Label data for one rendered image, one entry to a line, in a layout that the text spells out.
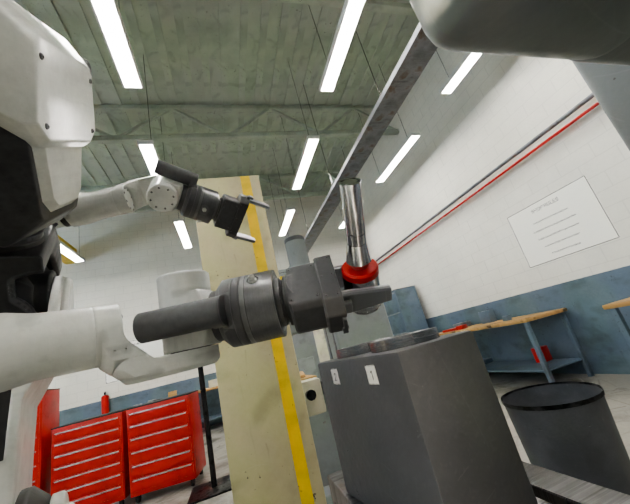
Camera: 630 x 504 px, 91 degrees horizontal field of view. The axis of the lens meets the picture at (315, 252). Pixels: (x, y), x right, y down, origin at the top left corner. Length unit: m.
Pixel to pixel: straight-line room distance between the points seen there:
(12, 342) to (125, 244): 9.78
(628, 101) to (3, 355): 0.82
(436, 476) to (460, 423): 0.06
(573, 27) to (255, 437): 1.74
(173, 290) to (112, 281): 9.47
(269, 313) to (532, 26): 0.33
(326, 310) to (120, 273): 9.60
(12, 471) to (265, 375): 1.34
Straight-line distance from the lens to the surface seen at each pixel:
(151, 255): 9.86
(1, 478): 0.53
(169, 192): 0.79
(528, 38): 0.30
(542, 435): 2.08
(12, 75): 0.51
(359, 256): 0.37
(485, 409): 0.43
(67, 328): 0.39
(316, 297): 0.36
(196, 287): 0.42
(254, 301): 0.37
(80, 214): 0.86
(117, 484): 4.91
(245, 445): 1.79
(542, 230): 5.48
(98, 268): 10.11
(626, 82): 0.70
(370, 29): 6.81
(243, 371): 1.75
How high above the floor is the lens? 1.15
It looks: 17 degrees up
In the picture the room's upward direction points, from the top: 14 degrees counter-clockwise
